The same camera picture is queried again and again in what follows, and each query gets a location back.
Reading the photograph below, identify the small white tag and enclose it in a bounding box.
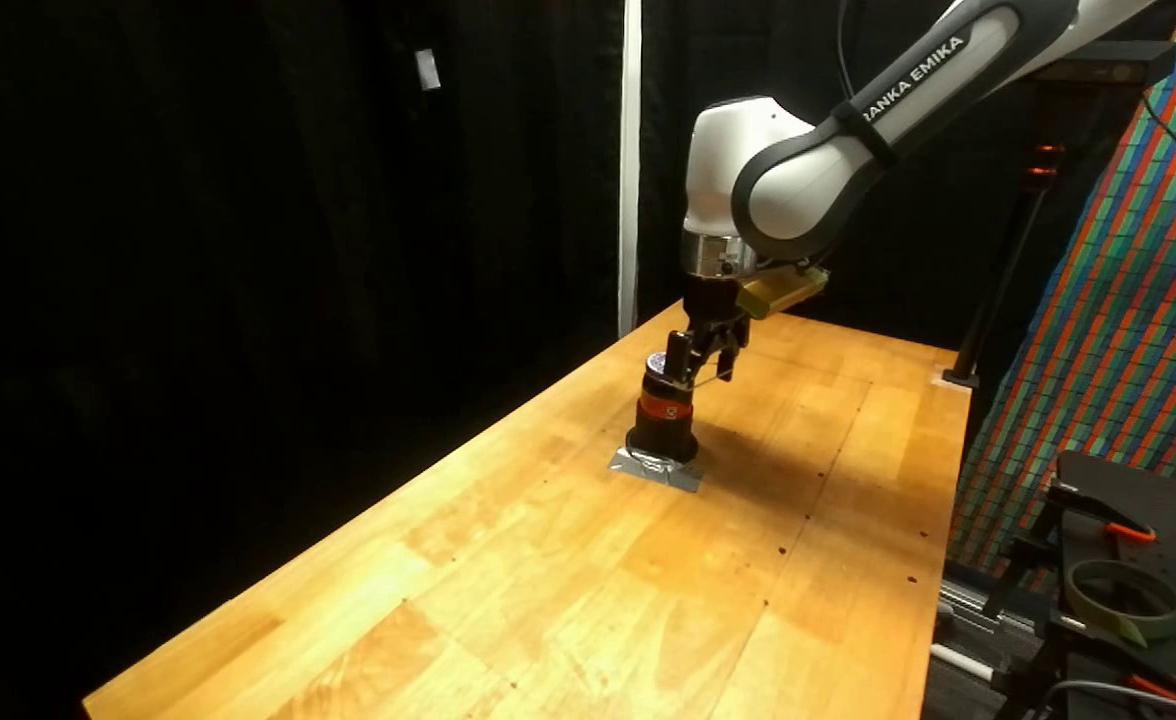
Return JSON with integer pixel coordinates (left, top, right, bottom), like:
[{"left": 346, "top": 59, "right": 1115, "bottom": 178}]
[{"left": 411, "top": 47, "right": 446, "bottom": 95}]

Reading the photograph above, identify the silver metal rail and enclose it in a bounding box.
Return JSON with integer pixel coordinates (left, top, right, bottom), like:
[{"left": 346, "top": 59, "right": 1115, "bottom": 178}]
[{"left": 929, "top": 569, "right": 1058, "bottom": 688}]

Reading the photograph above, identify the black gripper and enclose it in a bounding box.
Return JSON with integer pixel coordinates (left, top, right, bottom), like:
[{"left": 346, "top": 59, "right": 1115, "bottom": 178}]
[{"left": 664, "top": 268, "right": 757, "bottom": 390}]

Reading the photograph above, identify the white vertical pole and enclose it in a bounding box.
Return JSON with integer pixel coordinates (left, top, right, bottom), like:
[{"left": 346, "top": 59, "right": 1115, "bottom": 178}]
[{"left": 611, "top": 0, "right": 646, "bottom": 341}]

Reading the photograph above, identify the colourful patterned board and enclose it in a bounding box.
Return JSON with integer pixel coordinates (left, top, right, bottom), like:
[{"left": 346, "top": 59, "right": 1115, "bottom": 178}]
[{"left": 952, "top": 0, "right": 1176, "bottom": 580}]

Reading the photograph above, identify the orange clamp handle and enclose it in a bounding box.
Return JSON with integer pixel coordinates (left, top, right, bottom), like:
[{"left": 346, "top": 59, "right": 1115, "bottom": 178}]
[{"left": 1095, "top": 517, "right": 1163, "bottom": 551}]

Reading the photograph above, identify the small red black object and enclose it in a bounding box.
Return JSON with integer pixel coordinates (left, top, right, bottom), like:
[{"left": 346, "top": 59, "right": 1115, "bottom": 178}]
[{"left": 625, "top": 354, "right": 705, "bottom": 470}]

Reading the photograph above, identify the grey flat plate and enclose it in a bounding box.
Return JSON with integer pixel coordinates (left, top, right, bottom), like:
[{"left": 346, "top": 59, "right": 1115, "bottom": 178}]
[{"left": 609, "top": 443, "right": 708, "bottom": 497}]

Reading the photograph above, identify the black tripod stand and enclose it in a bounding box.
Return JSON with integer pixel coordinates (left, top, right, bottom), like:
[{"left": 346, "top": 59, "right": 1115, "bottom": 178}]
[{"left": 940, "top": 136, "right": 1066, "bottom": 395}]

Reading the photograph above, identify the olive tape roll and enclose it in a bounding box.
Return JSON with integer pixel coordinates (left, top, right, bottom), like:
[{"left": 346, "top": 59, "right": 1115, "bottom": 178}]
[{"left": 1063, "top": 558, "right": 1176, "bottom": 639}]

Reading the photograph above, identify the black perforated metal plate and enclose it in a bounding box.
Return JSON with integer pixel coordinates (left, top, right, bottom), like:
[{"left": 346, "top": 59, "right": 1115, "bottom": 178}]
[{"left": 1041, "top": 448, "right": 1176, "bottom": 688}]

